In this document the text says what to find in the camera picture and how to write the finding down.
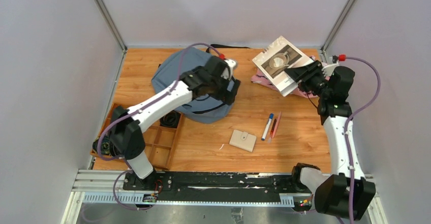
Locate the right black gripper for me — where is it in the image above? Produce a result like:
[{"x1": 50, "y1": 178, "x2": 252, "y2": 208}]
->
[{"x1": 285, "y1": 60, "x2": 331, "y2": 98}]

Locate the white coffee cover book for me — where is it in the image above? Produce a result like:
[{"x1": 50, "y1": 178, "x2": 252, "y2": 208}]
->
[{"x1": 252, "y1": 36, "x2": 314, "y2": 96}]

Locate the blue student backpack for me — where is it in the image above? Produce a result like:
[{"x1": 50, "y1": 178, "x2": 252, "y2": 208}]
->
[{"x1": 151, "y1": 44, "x2": 241, "y2": 124}]

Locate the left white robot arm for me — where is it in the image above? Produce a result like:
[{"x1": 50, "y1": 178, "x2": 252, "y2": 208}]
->
[{"x1": 105, "y1": 56, "x2": 238, "y2": 190}]

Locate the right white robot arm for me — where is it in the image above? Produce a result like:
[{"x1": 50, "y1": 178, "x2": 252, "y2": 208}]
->
[{"x1": 285, "y1": 61, "x2": 376, "y2": 222}]

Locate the pink floral cloth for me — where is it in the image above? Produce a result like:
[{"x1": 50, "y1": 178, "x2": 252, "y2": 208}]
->
[{"x1": 251, "y1": 56, "x2": 330, "y2": 98}]

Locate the beige snap wallet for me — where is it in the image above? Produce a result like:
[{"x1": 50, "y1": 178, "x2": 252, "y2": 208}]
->
[{"x1": 229, "y1": 130, "x2": 257, "y2": 152}]

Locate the blue cap marker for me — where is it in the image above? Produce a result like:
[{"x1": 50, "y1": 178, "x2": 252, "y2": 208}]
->
[{"x1": 261, "y1": 113, "x2": 274, "y2": 141}]

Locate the pink pen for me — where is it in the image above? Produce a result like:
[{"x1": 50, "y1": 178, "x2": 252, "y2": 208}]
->
[{"x1": 273, "y1": 112, "x2": 282, "y2": 138}]

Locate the wooden compartment tray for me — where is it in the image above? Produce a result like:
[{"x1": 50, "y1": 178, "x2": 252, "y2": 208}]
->
[{"x1": 90, "y1": 103, "x2": 184, "y2": 171}]

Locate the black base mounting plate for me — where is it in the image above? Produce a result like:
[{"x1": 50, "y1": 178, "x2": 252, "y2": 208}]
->
[{"x1": 121, "y1": 171, "x2": 312, "y2": 204}]

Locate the green patterned rolled sock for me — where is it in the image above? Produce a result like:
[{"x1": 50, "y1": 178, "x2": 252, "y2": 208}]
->
[{"x1": 92, "y1": 135, "x2": 118, "y2": 157}]

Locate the aluminium frame rail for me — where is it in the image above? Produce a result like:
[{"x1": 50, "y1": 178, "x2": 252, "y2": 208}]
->
[{"x1": 61, "y1": 169, "x2": 388, "y2": 224}]

